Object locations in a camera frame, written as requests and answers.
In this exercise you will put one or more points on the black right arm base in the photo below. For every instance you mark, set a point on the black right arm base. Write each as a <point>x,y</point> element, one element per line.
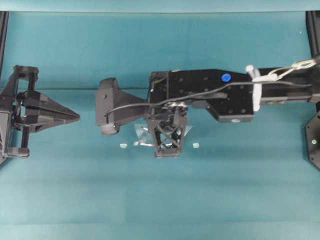
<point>312,134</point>

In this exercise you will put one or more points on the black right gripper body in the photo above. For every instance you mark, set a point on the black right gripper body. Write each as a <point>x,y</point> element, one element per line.
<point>226,95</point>

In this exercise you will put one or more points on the black left frame rail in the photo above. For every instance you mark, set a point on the black left frame rail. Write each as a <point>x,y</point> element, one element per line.
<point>4,18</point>

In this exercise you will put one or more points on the silver zip bag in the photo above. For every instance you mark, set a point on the silver zip bag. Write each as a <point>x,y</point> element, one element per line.
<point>145,138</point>

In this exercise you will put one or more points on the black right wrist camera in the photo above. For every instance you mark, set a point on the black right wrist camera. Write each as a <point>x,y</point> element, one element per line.
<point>108,97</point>

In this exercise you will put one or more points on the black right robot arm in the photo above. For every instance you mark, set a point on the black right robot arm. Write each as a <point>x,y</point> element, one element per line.
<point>301,85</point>

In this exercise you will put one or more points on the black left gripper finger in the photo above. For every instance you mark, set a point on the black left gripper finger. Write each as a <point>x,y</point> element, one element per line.
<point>37,123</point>
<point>34,100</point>

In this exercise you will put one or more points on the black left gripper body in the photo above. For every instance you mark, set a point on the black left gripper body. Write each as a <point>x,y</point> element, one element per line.
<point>10,111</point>

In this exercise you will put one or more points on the black right frame rail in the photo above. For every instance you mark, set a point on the black right frame rail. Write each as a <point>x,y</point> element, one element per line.
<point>312,19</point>

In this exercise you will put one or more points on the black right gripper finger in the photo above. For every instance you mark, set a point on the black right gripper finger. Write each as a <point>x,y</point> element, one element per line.
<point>167,126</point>

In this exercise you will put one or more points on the black frame rail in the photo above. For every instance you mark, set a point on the black frame rail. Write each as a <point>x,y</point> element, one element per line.
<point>312,19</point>
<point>4,18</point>

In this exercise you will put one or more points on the small white tape marker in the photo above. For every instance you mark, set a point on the small white tape marker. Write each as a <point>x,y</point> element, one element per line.
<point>123,145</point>

